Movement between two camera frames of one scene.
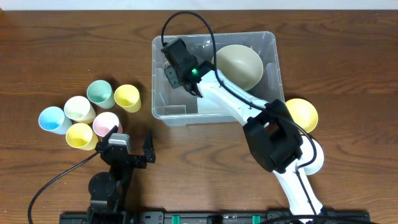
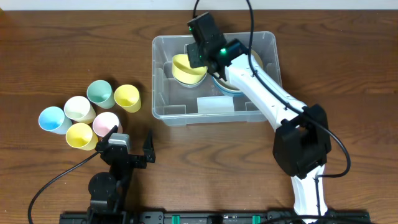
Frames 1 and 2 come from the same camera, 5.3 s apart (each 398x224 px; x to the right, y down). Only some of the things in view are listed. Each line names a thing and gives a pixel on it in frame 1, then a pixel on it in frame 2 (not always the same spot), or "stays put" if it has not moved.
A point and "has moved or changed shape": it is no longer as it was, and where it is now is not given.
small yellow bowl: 304,112 has moved or changed shape
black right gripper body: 173,76 -> 193,58
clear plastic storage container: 249,60 stays put
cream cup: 79,109 stays put
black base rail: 186,217 stays put
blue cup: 53,119 stays put
